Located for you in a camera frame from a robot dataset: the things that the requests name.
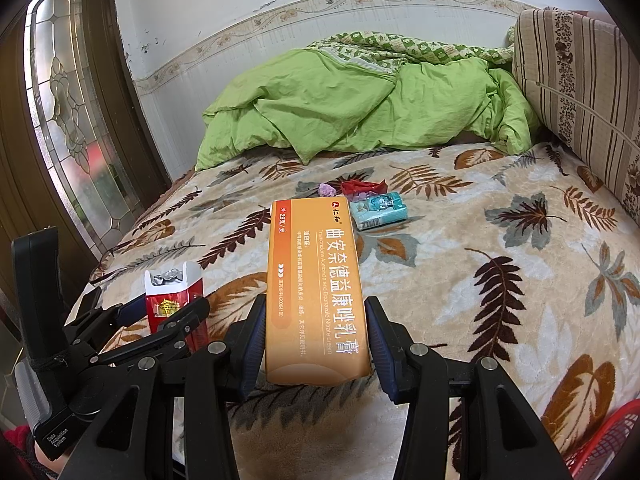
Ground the leaf printed blanket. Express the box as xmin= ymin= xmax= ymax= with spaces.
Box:
xmin=87 ymin=141 xmax=640 ymax=480

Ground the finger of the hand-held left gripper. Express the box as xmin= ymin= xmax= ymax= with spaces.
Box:
xmin=62 ymin=296 xmax=147 ymax=350
xmin=92 ymin=297 xmax=211 ymax=367

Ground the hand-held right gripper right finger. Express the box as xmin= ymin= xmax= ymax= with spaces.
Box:
xmin=364 ymin=296 xmax=573 ymax=480

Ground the red crumpled wrapper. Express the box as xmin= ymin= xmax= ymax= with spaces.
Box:
xmin=340 ymin=177 xmax=387 ymax=201

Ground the red plastic basket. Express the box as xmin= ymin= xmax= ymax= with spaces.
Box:
xmin=562 ymin=399 xmax=640 ymax=480

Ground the orange medicine box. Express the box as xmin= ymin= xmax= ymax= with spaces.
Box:
xmin=265 ymin=197 xmax=373 ymax=387

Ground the person's left forearm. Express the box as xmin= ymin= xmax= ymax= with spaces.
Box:
xmin=0 ymin=425 xmax=66 ymax=480

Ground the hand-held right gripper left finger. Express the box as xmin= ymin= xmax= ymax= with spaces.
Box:
xmin=75 ymin=294 xmax=268 ymax=480

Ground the striped brown pillow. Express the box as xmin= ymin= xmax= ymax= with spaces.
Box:
xmin=511 ymin=7 xmax=640 ymax=221

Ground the red cigarette box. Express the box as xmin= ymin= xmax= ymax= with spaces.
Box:
xmin=144 ymin=260 xmax=210 ymax=353

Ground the teal tissue packet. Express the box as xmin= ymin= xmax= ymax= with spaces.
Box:
xmin=348 ymin=192 xmax=408 ymax=232

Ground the brown glass-panel door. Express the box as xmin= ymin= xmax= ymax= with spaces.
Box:
xmin=0 ymin=0 xmax=173 ymax=411

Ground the pink pillow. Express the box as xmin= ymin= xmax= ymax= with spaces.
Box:
xmin=542 ymin=6 xmax=618 ymax=28

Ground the green quilt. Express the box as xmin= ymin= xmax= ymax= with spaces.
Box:
xmin=195 ymin=30 xmax=543 ymax=171

